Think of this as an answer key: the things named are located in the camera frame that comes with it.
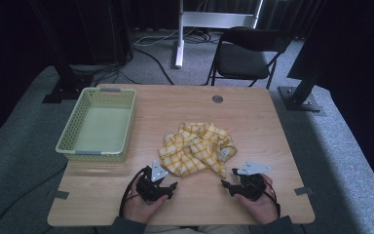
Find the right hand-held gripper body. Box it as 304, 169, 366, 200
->
229, 160, 273, 202

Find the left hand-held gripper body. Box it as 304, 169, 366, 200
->
135, 159, 173, 205

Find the yellow checked shirt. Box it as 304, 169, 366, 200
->
157, 121, 239, 180

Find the person's left hand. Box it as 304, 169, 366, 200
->
123, 190, 169, 226

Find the person's right hand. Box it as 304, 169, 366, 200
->
233, 174, 280, 226

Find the light green plastic basket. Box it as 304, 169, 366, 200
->
55, 86, 137, 163

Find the black metal stand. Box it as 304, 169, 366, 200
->
278, 0, 326, 113
28, 0, 94, 104

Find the black folding chair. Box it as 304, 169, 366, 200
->
206, 26, 290, 91

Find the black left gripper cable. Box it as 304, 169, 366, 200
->
119, 167, 148, 218

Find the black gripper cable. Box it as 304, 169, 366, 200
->
262, 176, 282, 219
119, 167, 148, 218

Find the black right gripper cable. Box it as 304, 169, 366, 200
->
262, 176, 282, 219

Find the black floor cable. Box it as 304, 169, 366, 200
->
0, 163, 68, 234
131, 46, 175, 87

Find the white floor cable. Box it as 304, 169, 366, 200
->
132, 28, 197, 47

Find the white desk frame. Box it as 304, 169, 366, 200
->
173, 0, 265, 69

